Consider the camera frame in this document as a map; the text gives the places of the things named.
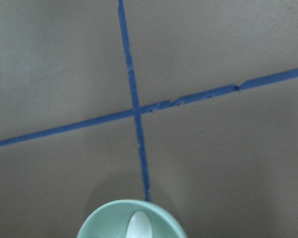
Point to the mint green bowl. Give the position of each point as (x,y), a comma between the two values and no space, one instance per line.
(111,220)

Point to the white plastic spoon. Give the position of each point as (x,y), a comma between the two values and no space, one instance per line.
(139,226)

